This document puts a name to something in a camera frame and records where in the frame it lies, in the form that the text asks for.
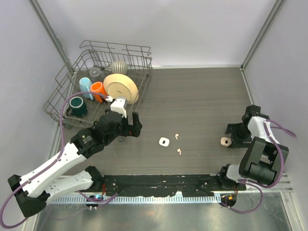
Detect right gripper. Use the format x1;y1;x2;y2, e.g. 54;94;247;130
225;123;253;148

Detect clear glass cup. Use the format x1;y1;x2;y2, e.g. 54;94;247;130
89;67;101;77

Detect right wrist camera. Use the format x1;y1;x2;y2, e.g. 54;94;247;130
247;116;270;142

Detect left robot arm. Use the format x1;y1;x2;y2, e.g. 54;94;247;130
8;111;142;218

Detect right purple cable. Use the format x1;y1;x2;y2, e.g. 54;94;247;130
220;120;297;214

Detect light blue mug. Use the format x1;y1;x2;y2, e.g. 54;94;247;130
79;77;94;100

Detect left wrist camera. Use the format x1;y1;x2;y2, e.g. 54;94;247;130
106;96;127;118

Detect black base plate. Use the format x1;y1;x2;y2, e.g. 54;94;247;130
75;173;246;196

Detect white earbud charging case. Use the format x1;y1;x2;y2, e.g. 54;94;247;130
158;137;170;147

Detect orange mug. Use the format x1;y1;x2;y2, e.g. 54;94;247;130
90;82;108;103

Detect grey wire dish rack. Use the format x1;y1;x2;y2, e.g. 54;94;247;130
43;40;153;129

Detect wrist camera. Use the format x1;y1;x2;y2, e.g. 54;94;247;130
106;96;127;118
247;116;270;142

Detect striped ceramic cup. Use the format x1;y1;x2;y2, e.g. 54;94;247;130
107;61;128;75

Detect slotted cable duct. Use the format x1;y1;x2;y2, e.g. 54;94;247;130
52;193;221;205

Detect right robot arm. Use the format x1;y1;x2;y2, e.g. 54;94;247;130
217;105;289;190

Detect dark green mug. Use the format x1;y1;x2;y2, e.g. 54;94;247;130
69;96;88;117

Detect beige plate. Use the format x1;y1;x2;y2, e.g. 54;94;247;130
103;74;139;104

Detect pink earbud case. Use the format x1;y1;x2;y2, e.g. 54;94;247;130
220;137;232;147

